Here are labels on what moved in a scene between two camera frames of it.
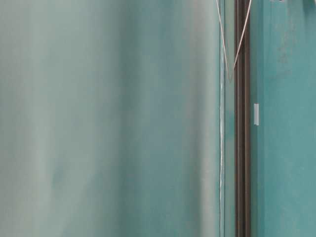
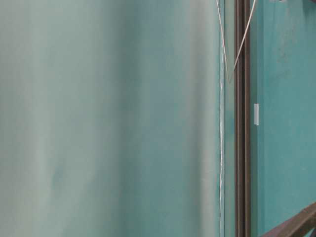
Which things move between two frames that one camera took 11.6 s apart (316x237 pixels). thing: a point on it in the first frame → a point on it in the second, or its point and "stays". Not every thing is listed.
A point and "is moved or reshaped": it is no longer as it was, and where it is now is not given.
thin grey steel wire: x=241 y=40 is moved or reshaped
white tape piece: x=256 y=114 stays
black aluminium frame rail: x=242 y=119 stays
